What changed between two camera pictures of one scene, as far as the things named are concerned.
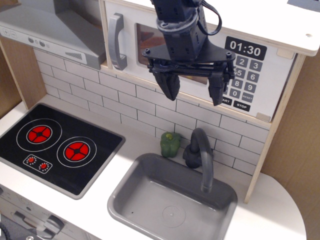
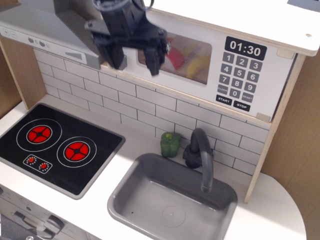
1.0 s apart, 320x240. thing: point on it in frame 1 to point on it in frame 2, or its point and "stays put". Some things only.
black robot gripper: (187, 50) to (124, 22)
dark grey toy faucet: (200, 152) stays put
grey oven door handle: (54, 226) stays put
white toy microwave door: (264, 86) stays put
